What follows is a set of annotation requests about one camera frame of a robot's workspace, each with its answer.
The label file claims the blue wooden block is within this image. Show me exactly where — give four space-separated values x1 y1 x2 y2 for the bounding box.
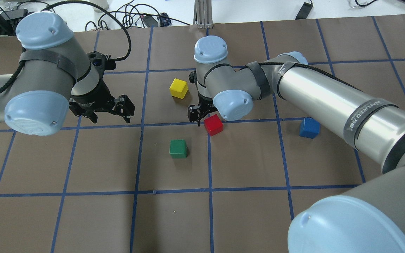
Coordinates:
299 117 321 139

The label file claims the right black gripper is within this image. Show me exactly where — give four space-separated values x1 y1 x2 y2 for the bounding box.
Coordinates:
188 93 215 127

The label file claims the black braided cable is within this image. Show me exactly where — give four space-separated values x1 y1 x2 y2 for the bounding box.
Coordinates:
0 0 133 103

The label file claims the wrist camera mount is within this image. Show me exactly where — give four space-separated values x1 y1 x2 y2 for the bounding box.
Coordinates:
87 51 117 78
188 70 198 86

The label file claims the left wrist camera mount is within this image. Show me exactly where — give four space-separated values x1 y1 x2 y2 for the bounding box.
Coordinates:
87 51 117 78

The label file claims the green wooden block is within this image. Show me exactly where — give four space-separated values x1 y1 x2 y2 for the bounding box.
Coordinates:
169 139 188 159

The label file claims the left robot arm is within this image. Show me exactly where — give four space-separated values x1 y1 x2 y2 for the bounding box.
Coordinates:
0 11 135 136

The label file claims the black power adapter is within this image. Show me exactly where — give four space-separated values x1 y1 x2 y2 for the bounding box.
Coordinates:
295 1 313 20
141 15 159 27

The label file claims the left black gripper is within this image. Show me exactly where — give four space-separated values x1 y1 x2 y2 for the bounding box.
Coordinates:
69 79 135 124

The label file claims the aluminium frame post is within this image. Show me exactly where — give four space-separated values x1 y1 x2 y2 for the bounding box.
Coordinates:
193 0 214 29

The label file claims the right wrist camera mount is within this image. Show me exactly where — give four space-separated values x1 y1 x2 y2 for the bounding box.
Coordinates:
188 70 198 86

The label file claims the yellow wooden block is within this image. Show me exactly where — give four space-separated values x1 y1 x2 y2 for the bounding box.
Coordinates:
169 78 188 99

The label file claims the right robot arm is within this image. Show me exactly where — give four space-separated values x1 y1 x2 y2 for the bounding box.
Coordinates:
188 35 405 253

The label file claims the red wooden block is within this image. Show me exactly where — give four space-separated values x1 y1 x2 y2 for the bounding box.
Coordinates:
204 114 224 136

